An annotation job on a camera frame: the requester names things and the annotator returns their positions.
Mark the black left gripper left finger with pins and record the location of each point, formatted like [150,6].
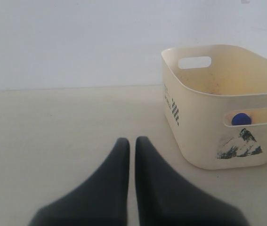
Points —
[101,200]

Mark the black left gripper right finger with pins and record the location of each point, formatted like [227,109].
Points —
[165,198]

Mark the blue-capped clear tube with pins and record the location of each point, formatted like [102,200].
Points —
[241,119]

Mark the small cream plastic bin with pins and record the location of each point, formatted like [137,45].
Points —
[204,88]

